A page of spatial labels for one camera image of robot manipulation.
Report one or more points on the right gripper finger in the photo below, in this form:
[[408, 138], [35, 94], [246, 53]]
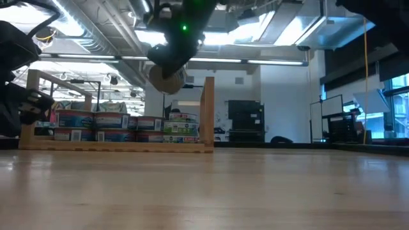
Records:
[[172, 60]]

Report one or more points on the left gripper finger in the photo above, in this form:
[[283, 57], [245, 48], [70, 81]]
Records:
[[19, 105]]

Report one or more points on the wooden slatted shelf rack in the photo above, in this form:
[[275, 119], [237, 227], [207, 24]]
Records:
[[112, 147]]

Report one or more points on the black cabinet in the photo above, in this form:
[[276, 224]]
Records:
[[246, 118]]

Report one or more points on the long ceiling tube light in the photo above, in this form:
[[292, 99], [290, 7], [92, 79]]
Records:
[[274, 62]]

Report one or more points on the black bag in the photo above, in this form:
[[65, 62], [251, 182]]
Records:
[[281, 140]]

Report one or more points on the white board on stand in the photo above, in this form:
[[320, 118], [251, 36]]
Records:
[[332, 105]]

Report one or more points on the white slanted panel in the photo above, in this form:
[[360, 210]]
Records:
[[372, 102]]

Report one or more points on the glass window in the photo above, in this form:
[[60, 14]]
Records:
[[401, 96]]

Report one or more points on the black metal stand frame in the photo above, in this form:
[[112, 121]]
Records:
[[195, 86]]

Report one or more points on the silver rectangular air duct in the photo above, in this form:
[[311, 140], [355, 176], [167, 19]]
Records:
[[335, 32]]

